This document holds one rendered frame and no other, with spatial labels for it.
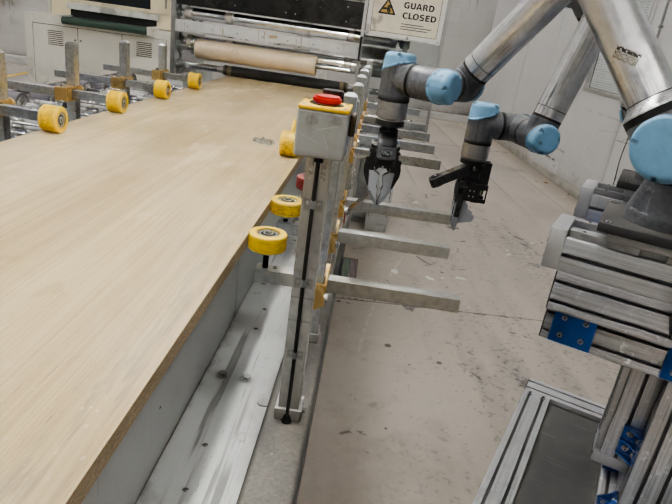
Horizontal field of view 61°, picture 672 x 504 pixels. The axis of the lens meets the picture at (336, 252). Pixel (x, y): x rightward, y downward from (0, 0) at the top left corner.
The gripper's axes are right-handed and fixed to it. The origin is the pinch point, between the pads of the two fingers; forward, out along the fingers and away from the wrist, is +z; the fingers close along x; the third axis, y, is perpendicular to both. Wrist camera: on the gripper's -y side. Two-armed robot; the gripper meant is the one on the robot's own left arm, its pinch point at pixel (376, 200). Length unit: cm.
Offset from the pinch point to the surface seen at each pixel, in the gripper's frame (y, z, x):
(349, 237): -4.9, 9.0, 5.4
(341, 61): 254, -16, 31
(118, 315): -69, 2, 35
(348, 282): -29.6, 9.8, 3.9
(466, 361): 88, 93, -54
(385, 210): 20.1, 8.3, -3.4
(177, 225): -31, 3, 40
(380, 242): -4.9, 9.0, -2.4
